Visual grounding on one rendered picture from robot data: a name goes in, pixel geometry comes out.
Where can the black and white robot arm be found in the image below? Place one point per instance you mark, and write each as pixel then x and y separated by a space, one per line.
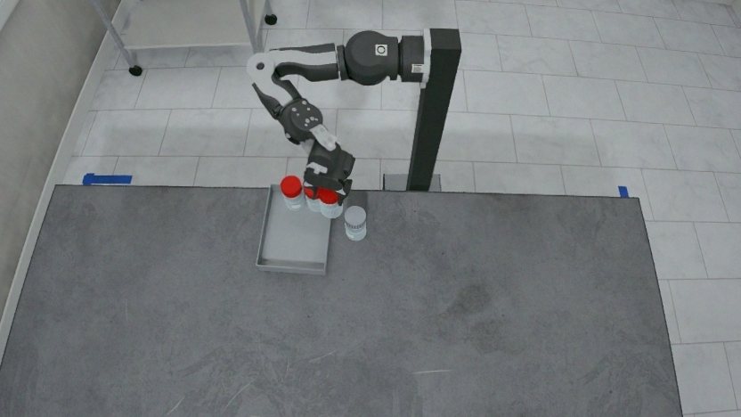
pixel 368 55

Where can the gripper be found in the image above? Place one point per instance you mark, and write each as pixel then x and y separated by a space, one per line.
pixel 332 180

